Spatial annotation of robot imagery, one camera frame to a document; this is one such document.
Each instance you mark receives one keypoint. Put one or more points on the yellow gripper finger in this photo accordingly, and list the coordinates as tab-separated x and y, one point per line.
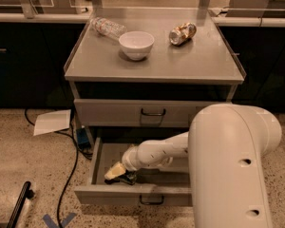
115	171

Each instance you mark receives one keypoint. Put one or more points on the crushed green can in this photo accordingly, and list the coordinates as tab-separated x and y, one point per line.
127	178

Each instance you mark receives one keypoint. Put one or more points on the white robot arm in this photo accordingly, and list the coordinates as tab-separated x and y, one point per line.
224	146

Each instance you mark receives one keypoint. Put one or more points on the grey open middle drawer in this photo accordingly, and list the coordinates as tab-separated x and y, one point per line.
165	186

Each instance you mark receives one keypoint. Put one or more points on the grey top drawer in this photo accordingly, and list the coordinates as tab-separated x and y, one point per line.
137	113

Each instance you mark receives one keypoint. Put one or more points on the grey metal drawer cabinet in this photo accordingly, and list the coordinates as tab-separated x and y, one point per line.
201	69

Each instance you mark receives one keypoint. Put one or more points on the dark background counter left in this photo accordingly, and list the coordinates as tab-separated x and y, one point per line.
32	59

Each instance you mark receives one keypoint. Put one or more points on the dark background counter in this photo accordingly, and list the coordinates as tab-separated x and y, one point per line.
259	44
32	59

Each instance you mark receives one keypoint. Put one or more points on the crushed gold can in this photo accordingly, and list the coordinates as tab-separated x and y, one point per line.
182	33

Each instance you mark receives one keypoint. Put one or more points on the dark background counter right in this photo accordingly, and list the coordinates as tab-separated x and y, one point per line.
259	44

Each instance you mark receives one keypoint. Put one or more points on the blue power adapter box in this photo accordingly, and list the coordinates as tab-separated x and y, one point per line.
82	138

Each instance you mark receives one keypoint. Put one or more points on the white paper sheet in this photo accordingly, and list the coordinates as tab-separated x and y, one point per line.
52	122

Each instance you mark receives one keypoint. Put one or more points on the black bar bottom left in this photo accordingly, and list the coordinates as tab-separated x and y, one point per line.
25	194

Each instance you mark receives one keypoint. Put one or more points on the white ceramic bowl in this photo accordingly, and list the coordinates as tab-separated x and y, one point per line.
136	45

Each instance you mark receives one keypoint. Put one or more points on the clear plastic water bottle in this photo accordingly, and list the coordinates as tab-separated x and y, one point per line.
108	28

